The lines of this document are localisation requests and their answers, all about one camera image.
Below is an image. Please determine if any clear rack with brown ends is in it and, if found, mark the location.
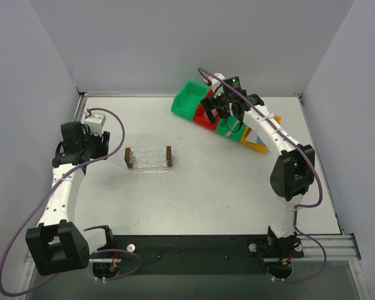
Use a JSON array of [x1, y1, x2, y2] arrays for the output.
[[124, 146, 173, 173]]

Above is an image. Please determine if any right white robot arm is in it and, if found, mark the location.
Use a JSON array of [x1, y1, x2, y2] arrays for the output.
[[201, 73, 315, 245]]

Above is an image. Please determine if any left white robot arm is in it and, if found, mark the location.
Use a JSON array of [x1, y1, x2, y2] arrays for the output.
[[26, 114, 116, 276]]

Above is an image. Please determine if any toothpaste tube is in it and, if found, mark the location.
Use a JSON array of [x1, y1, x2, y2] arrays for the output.
[[245, 131, 265, 146]]

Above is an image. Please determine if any clear textured acrylic tray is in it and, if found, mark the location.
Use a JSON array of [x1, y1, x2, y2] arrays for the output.
[[107, 146, 173, 174]]

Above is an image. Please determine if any red bin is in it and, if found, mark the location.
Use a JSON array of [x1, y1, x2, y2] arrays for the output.
[[192, 104, 219, 131]]

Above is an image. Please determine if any far green bin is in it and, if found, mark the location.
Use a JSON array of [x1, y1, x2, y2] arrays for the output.
[[171, 81, 209, 121]]

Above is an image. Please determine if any green bin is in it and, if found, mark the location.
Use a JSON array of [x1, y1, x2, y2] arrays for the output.
[[216, 116, 246, 142], [171, 81, 209, 121]]

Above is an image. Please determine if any yellow bin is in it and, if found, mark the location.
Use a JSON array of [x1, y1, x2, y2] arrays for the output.
[[243, 110, 284, 157]]

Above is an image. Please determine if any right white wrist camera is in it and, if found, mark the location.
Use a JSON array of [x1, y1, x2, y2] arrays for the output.
[[204, 75, 223, 98]]

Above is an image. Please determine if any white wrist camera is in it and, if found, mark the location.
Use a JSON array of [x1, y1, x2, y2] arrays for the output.
[[82, 112, 106, 136], [204, 75, 223, 98]]

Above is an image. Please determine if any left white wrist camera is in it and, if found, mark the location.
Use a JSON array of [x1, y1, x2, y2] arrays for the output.
[[82, 112, 106, 136]]

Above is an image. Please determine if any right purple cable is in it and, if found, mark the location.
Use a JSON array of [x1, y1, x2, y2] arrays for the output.
[[197, 67, 328, 284]]

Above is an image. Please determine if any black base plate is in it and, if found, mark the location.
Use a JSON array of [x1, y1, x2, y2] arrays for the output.
[[90, 233, 304, 281]]

